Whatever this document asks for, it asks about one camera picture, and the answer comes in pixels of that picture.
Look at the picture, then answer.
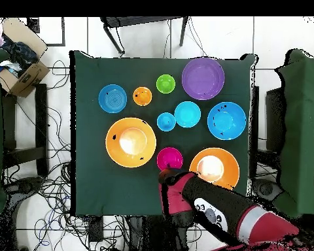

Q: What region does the dark blue cloth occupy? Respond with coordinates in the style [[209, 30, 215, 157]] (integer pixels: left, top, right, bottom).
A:
[[1, 36, 39, 71]]

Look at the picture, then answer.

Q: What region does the small cyan bowl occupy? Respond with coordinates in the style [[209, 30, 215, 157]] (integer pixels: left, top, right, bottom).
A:
[[173, 101, 201, 129]]

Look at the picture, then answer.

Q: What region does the cardboard box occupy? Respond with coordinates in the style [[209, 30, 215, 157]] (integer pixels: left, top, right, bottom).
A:
[[0, 17, 51, 98]]

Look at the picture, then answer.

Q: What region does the tangle of black cables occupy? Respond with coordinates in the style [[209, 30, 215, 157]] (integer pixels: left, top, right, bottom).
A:
[[5, 59, 126, 251]]

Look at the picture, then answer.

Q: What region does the large orange bowl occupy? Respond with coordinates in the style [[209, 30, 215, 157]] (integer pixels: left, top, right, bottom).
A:
[[105, 117, 157, 169], [188, 147, 241, 191]]

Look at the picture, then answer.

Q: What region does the black equipment case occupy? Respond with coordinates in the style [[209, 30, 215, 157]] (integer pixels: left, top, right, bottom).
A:
[[265, 87, 287, 154]]

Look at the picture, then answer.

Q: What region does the blue ribbed-bottom bowl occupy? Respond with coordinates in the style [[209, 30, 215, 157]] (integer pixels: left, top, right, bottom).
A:
[[97, 84, 128, 114]]

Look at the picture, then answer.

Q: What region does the dark green tablecloth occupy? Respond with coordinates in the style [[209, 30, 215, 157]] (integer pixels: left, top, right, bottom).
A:
[[69, 50, 258, 218]]

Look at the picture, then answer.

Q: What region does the large blue bowl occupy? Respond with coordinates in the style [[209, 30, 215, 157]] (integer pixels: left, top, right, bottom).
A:
[[207, 101, 247, 141]]

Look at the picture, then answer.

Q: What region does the black pedestal foot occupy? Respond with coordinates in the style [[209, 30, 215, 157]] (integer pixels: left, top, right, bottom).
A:
[[3, 176, 45, 195], [252, 178, 284, 203]]

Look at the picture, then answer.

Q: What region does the black bench frame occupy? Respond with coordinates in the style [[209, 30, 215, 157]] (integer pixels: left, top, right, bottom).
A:
[[1, 83, 50, 177]]

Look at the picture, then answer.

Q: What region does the large purple bowl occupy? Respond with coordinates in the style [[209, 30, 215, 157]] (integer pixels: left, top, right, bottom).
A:
[[181, 57, 226, 101]]

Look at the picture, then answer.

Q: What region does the black square floor frame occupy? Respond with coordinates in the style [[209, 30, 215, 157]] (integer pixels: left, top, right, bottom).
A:
[[26, 16, 66, 47]]

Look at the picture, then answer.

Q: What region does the green cup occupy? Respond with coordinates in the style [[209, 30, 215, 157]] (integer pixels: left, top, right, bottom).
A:
[[156, 74, 177, 94]]

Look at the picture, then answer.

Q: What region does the black metal chair frame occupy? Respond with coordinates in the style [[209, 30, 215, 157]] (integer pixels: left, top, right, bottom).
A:
[[99, 16, 188, 55]]

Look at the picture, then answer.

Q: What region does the small magenta bowl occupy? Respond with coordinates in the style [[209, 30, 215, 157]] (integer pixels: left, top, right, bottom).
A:
[[156, 146, 184, 172]]

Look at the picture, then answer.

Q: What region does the blue cup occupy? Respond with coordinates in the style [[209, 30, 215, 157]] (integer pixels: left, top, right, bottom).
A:
[[156, 112, 177, 132]]

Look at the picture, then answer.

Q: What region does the orange cup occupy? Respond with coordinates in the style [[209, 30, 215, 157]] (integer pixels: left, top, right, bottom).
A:
[[132, 86, 153, 107]]

